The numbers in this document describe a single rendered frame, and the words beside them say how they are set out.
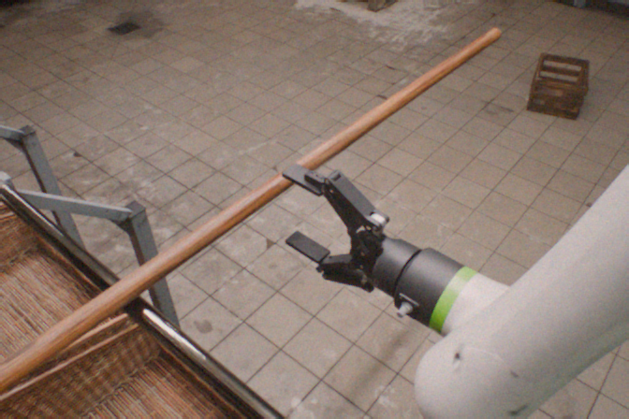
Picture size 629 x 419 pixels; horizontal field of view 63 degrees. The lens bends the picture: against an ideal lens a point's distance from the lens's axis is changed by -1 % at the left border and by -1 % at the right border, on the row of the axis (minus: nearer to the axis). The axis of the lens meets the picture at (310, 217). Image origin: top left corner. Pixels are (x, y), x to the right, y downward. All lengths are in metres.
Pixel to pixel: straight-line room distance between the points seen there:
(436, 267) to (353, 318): 1.48
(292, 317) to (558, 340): 1.72
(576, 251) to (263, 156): 2.54
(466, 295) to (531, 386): 0.18
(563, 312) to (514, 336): 0.05
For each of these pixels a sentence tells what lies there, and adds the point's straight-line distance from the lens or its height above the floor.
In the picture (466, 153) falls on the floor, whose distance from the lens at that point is 3.03.
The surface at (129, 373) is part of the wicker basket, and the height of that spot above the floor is 0.61.
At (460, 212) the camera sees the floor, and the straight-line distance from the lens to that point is 2.63.
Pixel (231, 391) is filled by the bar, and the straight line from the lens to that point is 0.61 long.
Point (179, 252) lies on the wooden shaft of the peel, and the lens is 0.71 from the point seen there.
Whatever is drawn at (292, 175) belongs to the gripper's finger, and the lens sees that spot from 0.72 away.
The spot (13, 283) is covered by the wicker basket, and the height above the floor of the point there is 0.59.
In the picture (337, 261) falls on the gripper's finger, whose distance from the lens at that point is 0.76.
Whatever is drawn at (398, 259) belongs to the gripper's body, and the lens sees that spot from 0.66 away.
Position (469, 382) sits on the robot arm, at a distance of 0.50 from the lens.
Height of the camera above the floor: 1.71
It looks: 43 degrees down
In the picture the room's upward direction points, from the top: straight up
